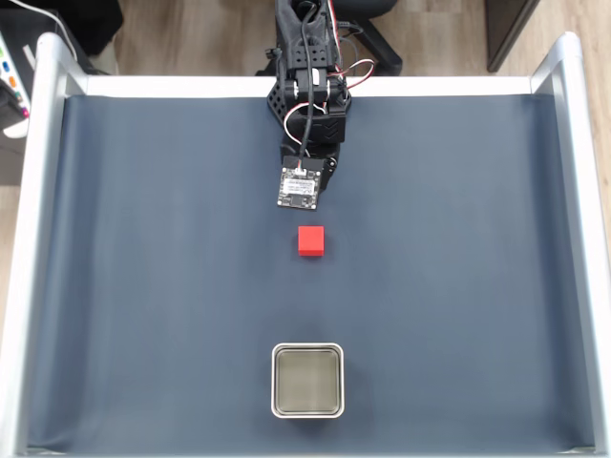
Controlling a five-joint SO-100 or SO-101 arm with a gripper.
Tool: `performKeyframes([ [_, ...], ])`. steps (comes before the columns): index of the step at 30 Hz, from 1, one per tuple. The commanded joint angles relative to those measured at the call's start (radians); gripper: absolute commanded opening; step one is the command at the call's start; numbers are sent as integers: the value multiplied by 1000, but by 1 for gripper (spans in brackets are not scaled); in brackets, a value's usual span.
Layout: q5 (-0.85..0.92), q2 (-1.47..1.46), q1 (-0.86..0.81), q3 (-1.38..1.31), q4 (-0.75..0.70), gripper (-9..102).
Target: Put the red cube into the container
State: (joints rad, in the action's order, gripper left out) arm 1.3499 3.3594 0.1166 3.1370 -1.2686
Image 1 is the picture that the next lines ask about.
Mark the red cube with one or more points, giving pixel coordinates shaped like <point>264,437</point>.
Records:
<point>311,240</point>

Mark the white device with coloured stickers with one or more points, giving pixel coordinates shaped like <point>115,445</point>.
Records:
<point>12,86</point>

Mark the camera circuit board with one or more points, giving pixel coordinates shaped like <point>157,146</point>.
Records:
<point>298,186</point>

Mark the black bag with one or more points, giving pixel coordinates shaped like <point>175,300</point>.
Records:
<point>90,24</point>

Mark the black cabinet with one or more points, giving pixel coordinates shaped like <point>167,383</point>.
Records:
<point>508,28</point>

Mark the black office chair base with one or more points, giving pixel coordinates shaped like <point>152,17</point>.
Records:
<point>382,47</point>

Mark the silver table frame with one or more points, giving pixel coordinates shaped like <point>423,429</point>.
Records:
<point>43,143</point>

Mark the dark blue mat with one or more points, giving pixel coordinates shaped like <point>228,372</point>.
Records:
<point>143,238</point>

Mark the square metal container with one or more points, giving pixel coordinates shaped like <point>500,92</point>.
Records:
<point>308,381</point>

